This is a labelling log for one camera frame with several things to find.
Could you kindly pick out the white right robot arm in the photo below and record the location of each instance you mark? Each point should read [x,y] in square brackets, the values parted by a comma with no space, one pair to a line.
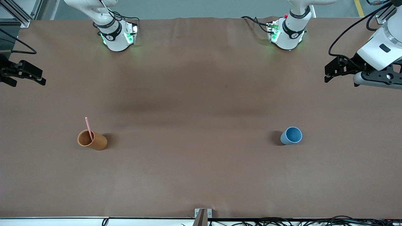
[114,40]

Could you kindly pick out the brown table cover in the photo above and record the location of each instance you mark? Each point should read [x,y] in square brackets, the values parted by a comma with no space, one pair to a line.
[188,172]

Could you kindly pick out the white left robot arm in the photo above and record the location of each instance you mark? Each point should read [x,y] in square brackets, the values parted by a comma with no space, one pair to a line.
[290,34]

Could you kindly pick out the metal bracket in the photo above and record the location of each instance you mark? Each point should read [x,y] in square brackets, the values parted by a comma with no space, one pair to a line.
[209,213]

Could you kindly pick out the aluminium frame post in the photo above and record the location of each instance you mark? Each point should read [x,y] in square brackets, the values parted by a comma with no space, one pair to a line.
[19,14]
[382,17]

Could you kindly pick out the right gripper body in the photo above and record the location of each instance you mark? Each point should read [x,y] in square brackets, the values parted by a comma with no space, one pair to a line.
[3,67]

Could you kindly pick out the blue cup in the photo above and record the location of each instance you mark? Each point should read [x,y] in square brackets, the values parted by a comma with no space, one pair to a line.
[293,135]

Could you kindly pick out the orange cup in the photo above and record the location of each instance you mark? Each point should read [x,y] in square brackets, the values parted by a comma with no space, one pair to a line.
[99,142]

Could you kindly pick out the brown camera post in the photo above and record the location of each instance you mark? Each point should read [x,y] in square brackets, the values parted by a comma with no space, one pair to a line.
[200,219]

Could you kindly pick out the pink chopstick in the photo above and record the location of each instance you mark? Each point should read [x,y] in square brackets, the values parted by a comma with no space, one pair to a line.
[88,125]

